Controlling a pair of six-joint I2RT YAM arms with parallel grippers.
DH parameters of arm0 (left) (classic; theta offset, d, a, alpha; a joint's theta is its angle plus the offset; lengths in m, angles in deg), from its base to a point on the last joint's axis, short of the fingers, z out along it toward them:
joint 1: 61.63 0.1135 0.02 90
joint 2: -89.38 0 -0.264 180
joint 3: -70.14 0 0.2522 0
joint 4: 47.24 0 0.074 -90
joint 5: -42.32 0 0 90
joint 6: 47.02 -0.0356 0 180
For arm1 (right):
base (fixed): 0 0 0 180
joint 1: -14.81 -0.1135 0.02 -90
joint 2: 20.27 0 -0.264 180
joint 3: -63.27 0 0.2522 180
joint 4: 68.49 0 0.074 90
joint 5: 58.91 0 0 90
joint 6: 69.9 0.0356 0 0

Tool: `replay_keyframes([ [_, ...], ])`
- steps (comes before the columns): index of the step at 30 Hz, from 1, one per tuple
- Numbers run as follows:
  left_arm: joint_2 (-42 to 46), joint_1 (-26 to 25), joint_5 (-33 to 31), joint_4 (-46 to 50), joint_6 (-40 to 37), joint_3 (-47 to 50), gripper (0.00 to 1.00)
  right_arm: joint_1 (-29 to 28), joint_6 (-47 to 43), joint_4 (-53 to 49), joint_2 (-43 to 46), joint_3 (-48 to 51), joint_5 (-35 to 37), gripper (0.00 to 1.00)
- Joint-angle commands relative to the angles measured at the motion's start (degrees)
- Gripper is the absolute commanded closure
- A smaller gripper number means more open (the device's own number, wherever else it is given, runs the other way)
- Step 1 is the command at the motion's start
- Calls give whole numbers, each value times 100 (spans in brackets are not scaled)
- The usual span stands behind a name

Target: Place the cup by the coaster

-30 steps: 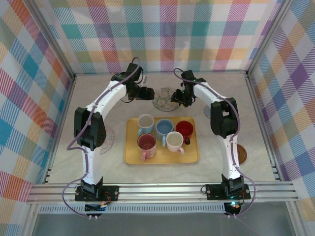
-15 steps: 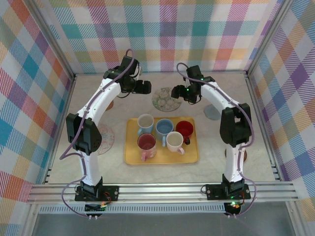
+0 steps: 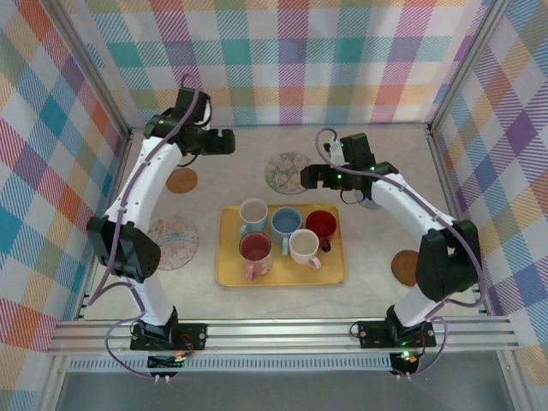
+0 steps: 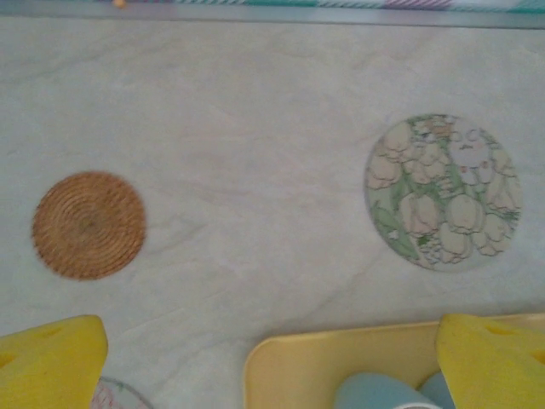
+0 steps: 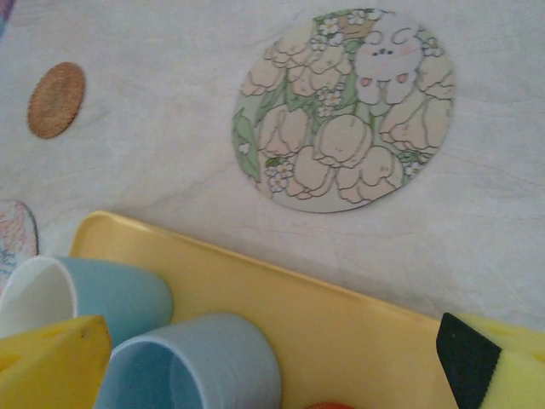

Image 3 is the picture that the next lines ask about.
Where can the control board with leds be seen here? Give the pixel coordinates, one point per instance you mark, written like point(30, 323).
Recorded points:
point(164, 363)
point(406, 361)

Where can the green floral round coaster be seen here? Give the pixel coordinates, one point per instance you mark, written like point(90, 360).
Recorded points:
point(284, 173)

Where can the brown round coaster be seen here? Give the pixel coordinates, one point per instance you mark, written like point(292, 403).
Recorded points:
point(404, 267)

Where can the pale pink mug cream inside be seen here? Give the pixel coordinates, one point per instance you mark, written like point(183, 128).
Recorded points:
point(304, 245)

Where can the aluminium right frame post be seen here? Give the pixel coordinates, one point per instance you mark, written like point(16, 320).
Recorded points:
point(464, 64)

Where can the left control board with LEDs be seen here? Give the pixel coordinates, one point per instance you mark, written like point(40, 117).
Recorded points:
point(164, 363)

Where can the aluminium left frame post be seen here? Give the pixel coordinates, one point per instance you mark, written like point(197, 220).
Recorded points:
point(92, 73)

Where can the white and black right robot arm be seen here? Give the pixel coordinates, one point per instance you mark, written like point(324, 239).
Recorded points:
point(402, 201)

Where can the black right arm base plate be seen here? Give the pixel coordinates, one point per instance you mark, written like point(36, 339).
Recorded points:
point(372, 334)

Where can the aluminium mounting rail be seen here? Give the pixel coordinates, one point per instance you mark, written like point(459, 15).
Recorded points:
point(278, 336)

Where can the grey round coaster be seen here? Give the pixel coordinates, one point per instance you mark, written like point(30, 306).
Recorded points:
point(371, 204)

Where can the aluminium frame post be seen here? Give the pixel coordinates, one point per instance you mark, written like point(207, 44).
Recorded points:
point(92, 73)
point(464, 64)

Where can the right control board with LEDs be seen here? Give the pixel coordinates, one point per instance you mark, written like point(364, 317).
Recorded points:
point(406, 361)

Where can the yellow plastic tray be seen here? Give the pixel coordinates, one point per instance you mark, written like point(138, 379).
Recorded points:
point(299, 276)

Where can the pink floral mug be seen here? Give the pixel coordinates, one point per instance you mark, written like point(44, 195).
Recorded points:
point(255, 248)

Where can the aluminium left side rail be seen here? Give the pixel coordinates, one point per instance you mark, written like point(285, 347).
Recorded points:
point(125, 147)

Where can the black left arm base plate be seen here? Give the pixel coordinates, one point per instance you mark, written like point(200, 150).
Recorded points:
point(194, 336)

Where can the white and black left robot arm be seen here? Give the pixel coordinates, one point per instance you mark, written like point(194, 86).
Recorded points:
point(141, 188)

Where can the aluminium rear frame rail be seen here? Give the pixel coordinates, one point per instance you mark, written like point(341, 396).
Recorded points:
point(278, 125)

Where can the small cork coaster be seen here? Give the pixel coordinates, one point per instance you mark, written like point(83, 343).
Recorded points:
point(182, 180)

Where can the light blue mug cream inside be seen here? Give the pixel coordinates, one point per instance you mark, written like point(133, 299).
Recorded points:
point(253, 212)

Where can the pink cartoon round coaster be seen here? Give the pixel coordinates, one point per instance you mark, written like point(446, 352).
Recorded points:
point(177, 244)

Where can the aluminium right side rail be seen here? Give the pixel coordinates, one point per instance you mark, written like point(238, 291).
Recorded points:
point(441, 171)

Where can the blue ceramic mug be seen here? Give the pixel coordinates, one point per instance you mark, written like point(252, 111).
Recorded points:
point(286, 222)

